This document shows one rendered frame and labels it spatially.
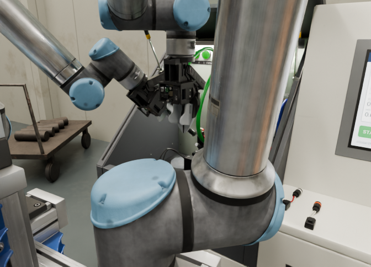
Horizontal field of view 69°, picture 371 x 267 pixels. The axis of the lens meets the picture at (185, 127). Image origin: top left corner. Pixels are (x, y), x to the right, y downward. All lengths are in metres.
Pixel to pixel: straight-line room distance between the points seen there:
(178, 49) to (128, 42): 2.99
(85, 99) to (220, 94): 0.42
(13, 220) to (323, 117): 0.84
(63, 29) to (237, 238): 4.26
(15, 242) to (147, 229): 0.24
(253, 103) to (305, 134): 0.68
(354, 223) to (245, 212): 0.55
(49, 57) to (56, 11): 3.93
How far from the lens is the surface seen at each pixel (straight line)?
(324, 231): 0.82
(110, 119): 4.10
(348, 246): 0.80
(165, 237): 0.37
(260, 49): 0.27
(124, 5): 0.50
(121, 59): 0.80
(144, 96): 0.85
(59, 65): 0.67
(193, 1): 0.58
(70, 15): 4.37
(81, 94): 0.66
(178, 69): 0.69
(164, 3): 0.59
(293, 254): 0.85
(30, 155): 3.14
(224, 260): 0.97
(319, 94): 0.96
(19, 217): 0.52
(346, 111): 0.95
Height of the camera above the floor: 1.44
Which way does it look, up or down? 18 degrees down
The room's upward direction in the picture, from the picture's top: straight up
